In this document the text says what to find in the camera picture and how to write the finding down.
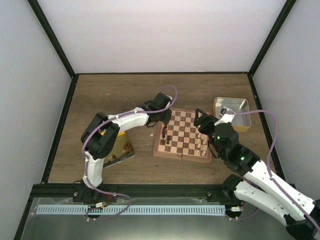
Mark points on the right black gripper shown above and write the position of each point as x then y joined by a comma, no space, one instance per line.
210,119

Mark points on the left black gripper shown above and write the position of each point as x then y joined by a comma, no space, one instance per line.
166,119

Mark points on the tall dark chess piece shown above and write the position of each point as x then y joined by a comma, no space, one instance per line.
164,130

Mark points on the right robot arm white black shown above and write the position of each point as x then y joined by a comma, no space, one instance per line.
254,182

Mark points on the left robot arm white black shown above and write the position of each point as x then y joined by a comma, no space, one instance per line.
99,138

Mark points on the dark chess piece on board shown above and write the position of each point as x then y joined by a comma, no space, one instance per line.
168,139

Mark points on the wooden chess board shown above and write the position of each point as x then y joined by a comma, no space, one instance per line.
183,136

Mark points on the row of white chess pieces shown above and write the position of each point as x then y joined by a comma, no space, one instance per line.
201,145

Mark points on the gold tin with dark pieces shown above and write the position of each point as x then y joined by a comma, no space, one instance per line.
122,150

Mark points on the silver tin yellow rim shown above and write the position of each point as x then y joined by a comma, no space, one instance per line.
234,106

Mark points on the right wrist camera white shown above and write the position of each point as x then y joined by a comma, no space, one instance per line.
226,115

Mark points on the light blue cable duct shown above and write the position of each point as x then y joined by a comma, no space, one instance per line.
197,210

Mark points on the black aluminium frame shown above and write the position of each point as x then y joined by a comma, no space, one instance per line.
45,189

